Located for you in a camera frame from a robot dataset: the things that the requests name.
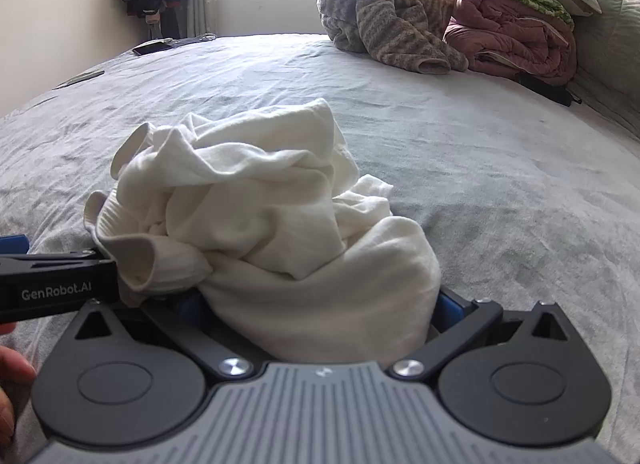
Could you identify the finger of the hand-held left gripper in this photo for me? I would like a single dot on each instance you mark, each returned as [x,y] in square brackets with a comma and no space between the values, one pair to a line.
[12,244]

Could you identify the grey quilted headboard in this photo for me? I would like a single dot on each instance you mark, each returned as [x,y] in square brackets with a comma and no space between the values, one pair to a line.
[612,43]

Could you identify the white long-sleeve shirt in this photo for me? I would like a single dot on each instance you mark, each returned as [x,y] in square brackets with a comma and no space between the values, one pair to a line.
[260,224]

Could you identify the pink folded quilt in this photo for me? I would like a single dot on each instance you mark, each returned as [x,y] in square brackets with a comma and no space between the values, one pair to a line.
[505,38]

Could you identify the grey bed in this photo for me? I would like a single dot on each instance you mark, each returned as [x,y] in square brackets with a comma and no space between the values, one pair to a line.
[450,143]

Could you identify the brown patterned blanket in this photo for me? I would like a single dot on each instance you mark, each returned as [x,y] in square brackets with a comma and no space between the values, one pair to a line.
[380,18]

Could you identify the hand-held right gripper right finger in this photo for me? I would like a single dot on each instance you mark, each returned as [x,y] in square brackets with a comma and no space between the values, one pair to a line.
[452,309]

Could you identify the black phone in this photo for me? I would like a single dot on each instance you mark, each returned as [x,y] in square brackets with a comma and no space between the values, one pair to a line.
[80,78]

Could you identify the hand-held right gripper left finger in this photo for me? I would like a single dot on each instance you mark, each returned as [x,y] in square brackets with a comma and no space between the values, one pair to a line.
[189,306]

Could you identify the person's left hand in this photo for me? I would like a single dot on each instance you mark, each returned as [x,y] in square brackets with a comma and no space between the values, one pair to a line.
[12,369]

